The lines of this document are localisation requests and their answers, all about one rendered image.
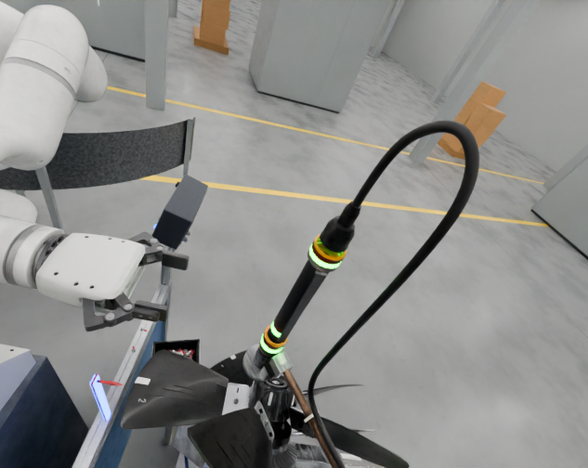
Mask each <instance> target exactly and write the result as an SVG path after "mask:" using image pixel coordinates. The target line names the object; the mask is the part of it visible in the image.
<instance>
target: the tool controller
mask: <svg viewBox="0 0 588 468"><path fill-rule="evenodd" d="M175 187H176V190H175V191H174V193H173V195H172V196H171V198H170V199H169V201H168V203H167V204H166V205H165V207H164V208H163V212H162V214H161V216H160V218H159V221H158V223H157V225H156V227H155V229H154V231H153V233H152V235H151V236H152V237H153V238H154V239H157V240H158V242H159V243H161V244H163V245H165V246H168V247H170V248H174V249H175V250H176V249H177V247H178V246H179V245H180V244H181V242H182V241H184V242H187V241H188V239H189V238H187V237H185V236H186V235H188V236H189V235H190V233H191V231H189V228H190V227H191V225H192V223H193V221H194V218H195V216H196V214H197V213H198V211H199V209H200V206H201V204H202V202H203V198H204V196H205V194H206V193H207V189H208V185H206V184H204V183H203V182H201V181H199V180H197V179H195V178H193V177H191V176H190V175H184V176H183V178H182V180H181V181H180V182H176V185H175Z"/></svg>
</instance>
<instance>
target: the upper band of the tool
mask: <svg viewBox="0 0 588 468"><path fill-rule="evenodd" d="M317 242H318V243H317ZM314 246H315V248H316V250H317V251H318V253H319V254H321V255H322V256H323V257H325V258H327V259H330V260H334V261H338V260H342V259H343V258H344V257H345V256H346V250H345V251H344V252H342V253H335V252H332V251H330V250H327V248H326V247H324V246H323V244H322V243H321V241H320V234H319V235H318V236H317V237H316V238H315V240H314ZM319 246H320V247H319ZM322 247H323V248H322ZM325 248H326V249H325ZM324 252H325V253H324ZM326 253H327V254H326ZM339 255H340V256H339Z"/></svg>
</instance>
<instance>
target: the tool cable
mask: <svg viewBox="0 0 588 468"><path fill-rule="evenodd" d="M437 133H447V134H451V135H453V136H455V137H457V138H458V139H459V140H460V142H461V144H462V146H463V149H464V157H465V168H464V177H463V180H462V184H461V186H460V188H459V191H458V193H457V195H456V198H455V199H454V201H453V203H452V205H451V208H450V209H449V211H448V212H447V213H446V214H445V216H444V218H443V219H442V220H441V222H440V223H439V224H438V226H437V228H436V229H435V230H434V232H433V233H432V234H431V235H430V237H429V238H428V239H427V241H426V242H425V243H424V245H423V246H422V247H421V248H420V250H419V251H418V252H417V253H416V254H415V256H414V257H413V258H412V259H411V261H410V262H409V263H408V264H407V265H406V266H405V267H404V268H403V269H402V270H401V271H400V272H399V274H398V275H397V276H396V277H395V278H394V279H393V281H392V282H391V283H390V284H389V285H388V286H387V287H386V288H385V290H384V291H383V292H382V293H381V294H380V295H379V296H378V297H377V298H376V300H375V301H374V302H373V303H372V304H371V305H370V306H369V307H368V308H367V309H366V311H365V312H364V313H363V314H362V315H361V316H360V317H359V318H358V319H357V320H356V322H355V323H354V324H353V325H352V326H351V327H350V328H349V329H348V330H347V332H346V333H345V334H344V335H343V336H342V337H341V338H340V339H339V341H338V342H337V343H336V344H335V345H334V346H333V347H332V349H331V350H330V351H329V352H328V353H327V354H326V356H325V357H324V358H323V359H322V360H321V362H320V363H319V365H318V366H317V368H316V369H315V370H314V371H313V373H312V375H311V377H310V380H309V383H308V389H307V393H308V401H309V405H310V408H311V411H312V414H311V415H310V416H308V417H307V418H306V419H304V421H305V423H306V422H307V421H308V420H309V419H311V418H312V417H314V419H315V421H316V423H317V426H318V427H319V429H320V432H321V435H322V437H323V439H324V441H325V443H326V445H327V447H328V449H329V451H330V452H331V454H332V456H333V459H334V461H335V462H336V464H337V466H338V468H346V467H345V465H344V463H343V462H342V460H341V458H340V456H339V454H338V452H337V450H336V448H335V446H334V444H333V441H332V440H331V439H330V437H329V435H328V432H327V430H326V428H325V426H324V424H323V422H322V420H321V417H320V415H319V411H318V409H317V406H316V403H315V399H314V386H315V382H316V381H317V379H318V377H319V375H320V373H321V371H322V370H323V369H324V367H325V366H326V365H327V364H328V363H329V362H330V360H331V359H332V358H333V357H334V356H335V355H336V354H337V353H338V352H339V351H340V349H341V348H342V347H343V346H344V345H345V344H346V343H347V342H348V341H349V340H350V339H351V338H352V337H353V336H354V335H355V334H356V333H357V331H358V330H359V329H360V328H361V327H362V326H363V325H364V324H365V323H366V322H367V321H368V320H369V319H370V318H371V317H372V316H373V315H374V314H375V313H376V312H377V311H378V310H379V309H380V308H381V307H382V306H383V305H384V303H385V302H386V301H387V300H388V299H389V298H390V297H391V296H392V295H393V294H394V293H395V292H396V291H397V290H398V289H399V288H400V286H401V285H402V284H403V283H404V282H405V281H406V280H407V279H408V278H409V277H410V276H411V275H412V273H413V272H414V271H415V270H416V269H417V268H418V267H419V266H420V265H421V264H422V263H423V261H424V260H425V259H426V258H427V256H429V255H430V254H431V253H432V251H433V250H434V249H435V248H436V247H437V245H438V244H439V243H440V242H441V240H442V239H443V238H444V237H445V235H446V234H447V233H448V231H449V230H450V229H451V227H452V226H453V224H454V223H455V222H456V220H457V219H458V217H459V216H460V214H461V213H462V211H463V209H464V207H465V206H466V204H467V202H468V201H469V198H470V196H471V194H472V192H473V190H474V187H475V184H476V182H477V175H478V170H479V151H478V145H477V142H476V139H475V137H474V135H473V134H472V132H471V131H470V130H469V129H468V128H467V127H466V126H465V125H464V124H462V123H459V122H456V121H451V120H441V121H435V122H431V123H426V124H423V125H421V126H419V127H417V128H415V129H413V130H411V131H410V132H409V133H407V134H406V135H405V136H403V137H401V138H400V139H399V140H398V141H397V142H396V143H395V144H394V145H393V146H392V147H391V148H390V149H389V150H388V151H387V152H386V154H385V155H384V156H383V158H382V159H381V160H380V161H379V163H378V164H376V166H375V167H374V169H373V170H372V172H371V173H370V175H369V176H368V178H367V179H366V181H365V182H364V184H363V186H362V187H361V189H360V190H359V192H358V194H357V196H356V197H355V199H354V201H353V202H352V204H353V205H354V206H355V207H360V206H361V204H362V203H363V201H364V200H365V198H366V197H367V195H368V194H369V192H370V190H371V189H372V187H373V186H374V184H375V183H376V181H377V180H378V178H379V177H380V176H381V174H382V173H383V172H384V170H385V169H386V168H387V166H388V165H389V164H390V163H391V162H392V161H393V160H394V159H395V158H396V157H397V155H398V154H399V153H400V152H401V151H402V150H404V149H405V148H406V147H407V146H408V145H410V144H411V143H412V142H413V141H415V140H417V139H419V138H421V137H425V136H428V135H432V134H437Z"/></svg>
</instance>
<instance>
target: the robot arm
mask: <svg viewBox="0 0 588 468"><path fill-rule="evenodd" d="M107 88H108V77H107V73H106V70H105V67H104V65H103V63H102V61H101V60H100V58H99V56H98V55H97V53H96V52H95V51H94V50H93V49H92V47H91V46H90V45H89V43H88V38H87V35H86V32H85V29H84V27H83V25H82V24H81V22H80V21H79V20H78V19H77V18H76V17H75V16H74V15H73V14H72V13H71V12H69V11H68V10H66V9H64V8H62V7H60V6H52V5H40V6H35V7H33V8H31V9H29V10H28V11H27V12H26V13H25V14H24V15H23V14H22V13H20V12H19V11H18V10H16V9H15V8H13V7H11V6H8V5H6V4H4V3H2V2H0V170H4V169H7V168H9V167H13V168H16V169H20V170H37V169H40V168H42V167H44V166H46V165H47V164H49V163H50V162H51V160H52V159H53V157H54V156H55V154H56V151H57V149H58V146H59V142H60V140H61V137H62V134H63V131H64V128H65V125H66V123H67V121H68V118H69V115H70V112H71V109H72V105H73V102H74V100H75V99H76V100H79V101H83V102H96V101H98V100H100V99H101V98H102V97H103V96H104V94H105V92H106V89H107ZM37 221H38V212H37V209H36V207H35V205H34V204H33V203H32V202H31V201H30V200H28V199H27V198H25V197H23V196H20V195H19V194H16V193H12V192H9V191H6V190H2V189H0V282H2V283H6V284H11V285H16V286H20V287H25V288H30V289H35V290H38V292H40V293H42V294H44V295H46V296H48V297H51V298H54V299H56V300H59V301H61V302H64V303H66V304H69V305H73V306H78V307H81V308H82V309H83V317H84V326H85V330H86V331H87V332H92V331H96V330H100V329H104V328H105V327H113V326H116V325H118V324H120V323H122V322H124V321H131V320H132V319H143V320H148V321H153V322H157V321H158V320H159V321H166V320H167V313H168V307H167V305H159V304H155V303H151V302H146V301H141V300H138V301H136V302H135V303H132V302H131V301H130V300H129V298H130V296H131V294H132V292H133V291H134V289H135V288H136V286H137V283H138V282H139V280H140V278H141V276H142V274H143V272H144V270H145V267H146V265H149V264H153V263H157V262H162V265H163V266H165V267H172V268H176V269H180V270H187V269H188V266H189V256H188V255H185V254H182V253H176V252H172V251H167V250H165V249H164V247H163V246H162V245H161V243H159V242H158V240H157V239H154V238H153V237H152V236H151V234H149V233H148V232H146V231H144V232H141V233H139V234H137V235H136V236H134V237H132V238H130V239H128V240H123V239H118V238H114V237H108V236H101V235H94V234H84V233H72V234H71V235H69V234H65V233H64V230H62V229H59V228H55V227H48V226H44V225H40V224H36V223H37ZM142 244H146V245H147V246H149V247H146V248H145V246H144V245H142ZM151 254H154V255H151ZM147 255H150V256H147ZM96 312H99V313H104V314H106V315H104V316H103V315H101V316H97V315H96Z"/></svg>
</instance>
